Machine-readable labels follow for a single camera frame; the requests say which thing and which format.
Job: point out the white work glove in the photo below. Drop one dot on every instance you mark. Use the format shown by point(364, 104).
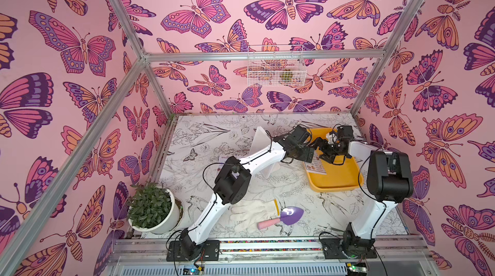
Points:
point(246, 214)

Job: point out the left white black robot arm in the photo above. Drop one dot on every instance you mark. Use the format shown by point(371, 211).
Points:
point(233, 180)

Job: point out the aluminium front rail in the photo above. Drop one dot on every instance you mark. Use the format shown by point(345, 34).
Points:
point(397, 255)

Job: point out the white wire wall basket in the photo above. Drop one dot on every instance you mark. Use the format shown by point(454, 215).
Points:
point(276, 69)

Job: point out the special menu paper sheet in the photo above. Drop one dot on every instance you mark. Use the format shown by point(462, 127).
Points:
point(225, 158)

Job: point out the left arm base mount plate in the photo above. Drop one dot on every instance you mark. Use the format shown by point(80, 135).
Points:
point(180, 251)

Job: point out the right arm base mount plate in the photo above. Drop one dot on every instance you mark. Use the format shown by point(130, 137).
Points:
point(332, 249)

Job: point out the clear acrylic menu holder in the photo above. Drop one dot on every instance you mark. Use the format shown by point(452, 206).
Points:
point(259, 147)

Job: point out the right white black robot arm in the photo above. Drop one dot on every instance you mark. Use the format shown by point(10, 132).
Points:
point(388, 181)

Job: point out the yellow plastic tray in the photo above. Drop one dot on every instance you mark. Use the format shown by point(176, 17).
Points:
point(338, 178)

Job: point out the purple pink garden trowel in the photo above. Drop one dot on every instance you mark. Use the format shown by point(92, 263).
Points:
point(288, 216)

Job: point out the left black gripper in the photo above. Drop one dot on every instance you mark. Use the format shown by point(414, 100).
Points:
point(307, 156)

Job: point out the potted green plant white pot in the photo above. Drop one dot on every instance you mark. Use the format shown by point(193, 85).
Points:
point(153, 209)

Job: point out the dim sum menu sheet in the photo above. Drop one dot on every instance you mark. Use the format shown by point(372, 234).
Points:
point(315, 167)

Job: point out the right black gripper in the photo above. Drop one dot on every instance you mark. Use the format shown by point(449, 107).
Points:
point(332, 150)

